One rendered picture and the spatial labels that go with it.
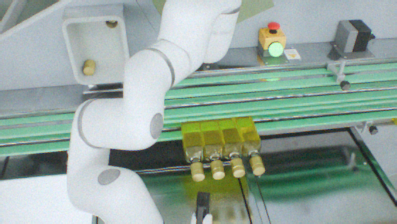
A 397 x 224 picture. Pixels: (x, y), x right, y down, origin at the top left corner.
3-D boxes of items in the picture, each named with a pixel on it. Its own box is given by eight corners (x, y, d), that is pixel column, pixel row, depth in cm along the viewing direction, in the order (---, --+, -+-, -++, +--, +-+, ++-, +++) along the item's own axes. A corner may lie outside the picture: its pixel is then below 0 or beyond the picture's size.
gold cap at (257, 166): (249, 164, 107) (252, 176, 104) (249, 156, 105) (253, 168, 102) (261, 163, 108) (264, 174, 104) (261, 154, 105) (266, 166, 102)
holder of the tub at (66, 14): (84, 82, 124) (81, 96, 119) (65, 6, 106) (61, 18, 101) (134, 78, 126) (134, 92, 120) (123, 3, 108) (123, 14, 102)
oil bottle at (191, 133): (179, 118, 124) (186, 166, 108) (178, 105, 120) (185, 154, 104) (195, 117, 124) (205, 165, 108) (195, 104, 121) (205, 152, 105)
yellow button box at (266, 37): (256, 45, 124) (262, 57, 119) (259, 25, 120) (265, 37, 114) (276, 44, 125) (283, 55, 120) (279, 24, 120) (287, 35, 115)
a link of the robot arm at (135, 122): (121, 51, 68) (59, 84, 57) (178, 44, 60) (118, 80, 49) (144, 116, 73) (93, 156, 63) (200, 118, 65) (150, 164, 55)
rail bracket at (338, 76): (321, 66, 118) (339, 91, 108) (326, 47, 113) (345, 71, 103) (333, 66, 119) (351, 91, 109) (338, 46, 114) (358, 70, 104)
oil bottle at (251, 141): (229, 114, 126) (243, 161, 110) (230, 101, 122) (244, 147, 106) (244, 113, 126) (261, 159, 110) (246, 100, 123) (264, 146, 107)
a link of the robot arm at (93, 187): (195, 185, 68) (138, 175, 77) (152, 87, 59) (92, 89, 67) (144, 256, 58) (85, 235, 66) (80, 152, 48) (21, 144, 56)
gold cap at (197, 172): (190, 170, 105) (192, 182, 102) (190, 162, 103) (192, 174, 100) (202, 169, 106) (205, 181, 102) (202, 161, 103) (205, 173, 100)
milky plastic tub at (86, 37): (79, 70, 121) (76, 86, 114) (64, 6, 106) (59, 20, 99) (132, 66, 122) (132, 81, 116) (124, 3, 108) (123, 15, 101)
